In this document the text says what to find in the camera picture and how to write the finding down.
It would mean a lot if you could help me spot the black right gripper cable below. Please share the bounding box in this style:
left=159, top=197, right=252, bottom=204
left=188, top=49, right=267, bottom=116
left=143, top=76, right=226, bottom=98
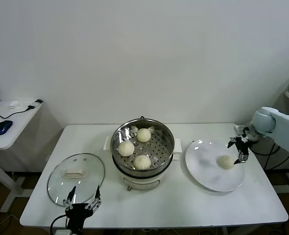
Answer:
left=249, top=141, right=279, bottom=155

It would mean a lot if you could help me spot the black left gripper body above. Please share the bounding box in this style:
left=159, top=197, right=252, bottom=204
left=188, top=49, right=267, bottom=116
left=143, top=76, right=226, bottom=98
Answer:
left=66, top=203, right=96, bottom=232

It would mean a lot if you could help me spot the black power adapter cable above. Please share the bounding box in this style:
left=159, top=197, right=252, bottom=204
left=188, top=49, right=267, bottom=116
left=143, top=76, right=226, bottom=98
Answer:
left=264, top=144, right=289, bottom=171

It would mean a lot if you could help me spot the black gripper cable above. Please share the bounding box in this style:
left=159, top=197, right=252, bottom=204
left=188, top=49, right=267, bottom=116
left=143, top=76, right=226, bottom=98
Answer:
left=249, top=141, right=279, bottom=155
left=50, top=214, right=68, bottom=235

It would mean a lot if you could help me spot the round glass pot lid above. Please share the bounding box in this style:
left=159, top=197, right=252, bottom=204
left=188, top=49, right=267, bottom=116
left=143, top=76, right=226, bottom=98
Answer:
left=47, top=153, right=106, bottom=204

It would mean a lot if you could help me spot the blue computer mouse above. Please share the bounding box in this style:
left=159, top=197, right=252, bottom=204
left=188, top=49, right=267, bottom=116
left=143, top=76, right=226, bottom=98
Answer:
left=0, top=119, right=14, bottom=135

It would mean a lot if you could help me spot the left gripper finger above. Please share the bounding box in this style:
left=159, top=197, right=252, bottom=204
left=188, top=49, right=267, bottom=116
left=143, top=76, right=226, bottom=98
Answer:
left=85, top=185, right=102, bottom=212
left=62, top=186, right=76, bottom=210

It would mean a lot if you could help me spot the black grey usb adapter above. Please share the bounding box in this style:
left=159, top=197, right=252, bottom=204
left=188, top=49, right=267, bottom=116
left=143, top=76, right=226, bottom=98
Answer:
left=28, top=99, right=44, bottom=110

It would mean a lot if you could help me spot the white steamed baozi bun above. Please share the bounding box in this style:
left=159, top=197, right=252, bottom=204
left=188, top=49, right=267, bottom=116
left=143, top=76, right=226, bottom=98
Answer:
left=133, top=154, right=152, bottom=170
left=219, top=154, right=236, bottom=170
left=136, top=128, right=152, bottom=142
left=118, top=141, right=135, bottom=157

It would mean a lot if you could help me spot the large white plate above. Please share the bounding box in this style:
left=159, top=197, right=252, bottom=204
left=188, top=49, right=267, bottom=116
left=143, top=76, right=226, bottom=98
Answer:
left=183, top=139, right=246, bottom=193

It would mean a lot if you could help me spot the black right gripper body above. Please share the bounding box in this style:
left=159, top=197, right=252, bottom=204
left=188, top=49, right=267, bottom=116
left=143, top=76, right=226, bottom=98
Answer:
left=235, top=136, right=252, bottom=155

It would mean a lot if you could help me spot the white side desk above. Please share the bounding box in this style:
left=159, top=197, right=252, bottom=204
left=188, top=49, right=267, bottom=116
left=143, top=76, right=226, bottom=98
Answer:
left=0, top=99, right=44, bottom=212

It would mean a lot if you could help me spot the stainless steel steamer basket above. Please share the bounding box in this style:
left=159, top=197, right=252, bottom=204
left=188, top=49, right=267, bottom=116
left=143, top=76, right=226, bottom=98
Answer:
left=103, top=118, right=183, bottom=173

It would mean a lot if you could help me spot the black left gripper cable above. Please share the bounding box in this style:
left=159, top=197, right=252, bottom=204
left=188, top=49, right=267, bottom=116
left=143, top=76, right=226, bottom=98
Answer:
left=50, top=214, right=68, bottom=235

